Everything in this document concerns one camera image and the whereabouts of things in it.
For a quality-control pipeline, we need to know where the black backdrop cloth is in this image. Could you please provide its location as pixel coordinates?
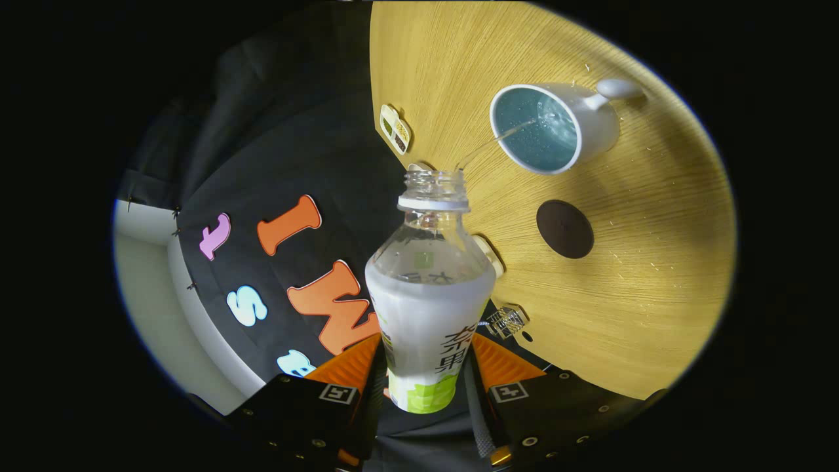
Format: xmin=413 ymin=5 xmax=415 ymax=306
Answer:
xmin=118 ymin=0 xmax=558 ymax=472

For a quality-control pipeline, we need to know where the wooden table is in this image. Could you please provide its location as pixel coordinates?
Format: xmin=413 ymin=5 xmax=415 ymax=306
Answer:
xmin=369 ymin=0 xmax=736 ymax=401

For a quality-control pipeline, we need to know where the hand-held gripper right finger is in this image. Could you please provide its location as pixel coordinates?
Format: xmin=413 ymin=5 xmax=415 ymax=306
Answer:
xmin=469 ymin=331 xmax=642 ymax=467

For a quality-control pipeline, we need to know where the clear juice bottle white label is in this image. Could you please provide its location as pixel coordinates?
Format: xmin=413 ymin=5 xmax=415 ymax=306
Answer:
xmin=364 ymin=169 xmax=497 ymax=415

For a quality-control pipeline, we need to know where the wire mesh pen holder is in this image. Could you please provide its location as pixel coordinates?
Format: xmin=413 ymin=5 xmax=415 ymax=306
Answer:
xmin=485 ymin=304 xmax=530 ymax=340

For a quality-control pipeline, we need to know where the round white plate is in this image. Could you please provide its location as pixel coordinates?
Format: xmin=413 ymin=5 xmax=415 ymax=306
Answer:
xmin=472 ymin=235 xmax=505 ymax=279

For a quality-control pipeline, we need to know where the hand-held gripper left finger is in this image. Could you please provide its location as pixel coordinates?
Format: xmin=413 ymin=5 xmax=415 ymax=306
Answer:
xmin=226 ymin=333 xmax=387 ymax=469

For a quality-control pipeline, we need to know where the dark brown round coaster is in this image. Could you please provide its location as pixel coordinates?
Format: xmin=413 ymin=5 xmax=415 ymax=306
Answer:
xmin=536 ymin=199 xmax=595 ymax=260

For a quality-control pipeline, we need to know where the white cup blue inside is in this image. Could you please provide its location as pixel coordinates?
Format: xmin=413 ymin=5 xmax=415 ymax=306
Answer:
xmin=489 ymin=79 xmax=646 ymax=176

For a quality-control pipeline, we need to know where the white divided condiment dish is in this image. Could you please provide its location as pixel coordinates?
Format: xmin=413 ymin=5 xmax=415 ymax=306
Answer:
xmin=380 ymin=104 xmax=412 ymax=155

